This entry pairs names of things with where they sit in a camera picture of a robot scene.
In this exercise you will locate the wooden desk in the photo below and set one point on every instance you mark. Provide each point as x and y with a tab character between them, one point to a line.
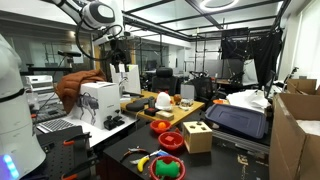
186	111

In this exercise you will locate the orange ball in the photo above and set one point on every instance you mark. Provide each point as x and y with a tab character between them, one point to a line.
161	125

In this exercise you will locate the black camera on stand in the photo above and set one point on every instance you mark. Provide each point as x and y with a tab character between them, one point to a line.
68	53

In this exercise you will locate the metal rack table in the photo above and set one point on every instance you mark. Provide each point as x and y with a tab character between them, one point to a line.
240	143

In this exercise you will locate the black box red label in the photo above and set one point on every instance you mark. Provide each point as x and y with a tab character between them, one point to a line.
151	111

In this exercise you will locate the white packing foam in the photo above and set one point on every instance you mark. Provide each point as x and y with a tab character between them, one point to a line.
310	126

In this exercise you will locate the blue white toothpaste tube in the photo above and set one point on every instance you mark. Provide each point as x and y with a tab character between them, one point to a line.
161	153

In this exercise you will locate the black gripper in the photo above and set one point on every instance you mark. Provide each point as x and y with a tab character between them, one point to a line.
120	51

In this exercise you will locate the clear container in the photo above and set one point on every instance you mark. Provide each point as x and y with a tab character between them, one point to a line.
186	104

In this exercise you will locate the orange toy block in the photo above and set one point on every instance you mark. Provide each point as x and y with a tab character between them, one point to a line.
170	138

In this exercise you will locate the black office chair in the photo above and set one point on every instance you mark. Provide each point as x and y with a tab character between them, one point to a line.
165	81

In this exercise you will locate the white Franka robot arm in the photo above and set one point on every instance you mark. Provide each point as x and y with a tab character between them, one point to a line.
13	116

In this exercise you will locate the white paper pile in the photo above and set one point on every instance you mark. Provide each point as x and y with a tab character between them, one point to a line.
248	98

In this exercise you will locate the gray box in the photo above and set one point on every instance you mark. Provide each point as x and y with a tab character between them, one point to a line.
187	91

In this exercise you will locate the black pegboard cart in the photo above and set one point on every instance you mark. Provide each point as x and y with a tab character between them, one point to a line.
56	156

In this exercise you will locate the black mesh chair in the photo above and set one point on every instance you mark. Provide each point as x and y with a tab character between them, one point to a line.
203	86

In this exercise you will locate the silver keyboard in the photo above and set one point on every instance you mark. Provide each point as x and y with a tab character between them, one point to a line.
55	125

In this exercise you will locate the brown football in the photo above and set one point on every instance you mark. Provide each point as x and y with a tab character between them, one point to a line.
177	99

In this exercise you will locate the white plush toy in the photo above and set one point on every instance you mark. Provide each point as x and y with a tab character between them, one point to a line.
164	101

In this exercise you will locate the white printer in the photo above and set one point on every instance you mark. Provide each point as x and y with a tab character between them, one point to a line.
39	83

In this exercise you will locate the white box robot dog print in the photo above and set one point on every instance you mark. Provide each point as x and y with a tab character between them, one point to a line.
100	106

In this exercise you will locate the black cup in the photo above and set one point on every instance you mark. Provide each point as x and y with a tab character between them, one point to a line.
152	102

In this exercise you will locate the yellow toy banana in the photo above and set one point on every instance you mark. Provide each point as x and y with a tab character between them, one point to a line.
142	164

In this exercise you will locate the black controller device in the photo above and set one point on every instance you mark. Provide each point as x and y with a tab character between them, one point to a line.
113	122

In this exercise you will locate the small tan box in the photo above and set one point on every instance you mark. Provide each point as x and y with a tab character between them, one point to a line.
165	115

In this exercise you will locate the wooden shape sorter toy box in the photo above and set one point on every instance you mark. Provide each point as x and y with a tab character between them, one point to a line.
196	138

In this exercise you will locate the orange bowl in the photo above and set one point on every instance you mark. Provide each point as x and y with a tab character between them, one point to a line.
218	101

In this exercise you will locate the large cardboard box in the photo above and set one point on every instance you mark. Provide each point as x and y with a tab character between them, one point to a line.
286	143

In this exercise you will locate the brown jacket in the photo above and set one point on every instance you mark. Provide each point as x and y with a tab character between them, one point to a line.
71	86

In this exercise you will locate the black curtain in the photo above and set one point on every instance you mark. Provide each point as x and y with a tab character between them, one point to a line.
263	56

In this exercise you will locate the round ceiling light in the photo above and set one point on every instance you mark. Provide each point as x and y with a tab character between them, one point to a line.
218	9

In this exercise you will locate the green plush toy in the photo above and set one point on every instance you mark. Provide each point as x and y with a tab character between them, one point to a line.
166	168

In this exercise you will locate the black pouch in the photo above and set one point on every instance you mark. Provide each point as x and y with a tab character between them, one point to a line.
136	105

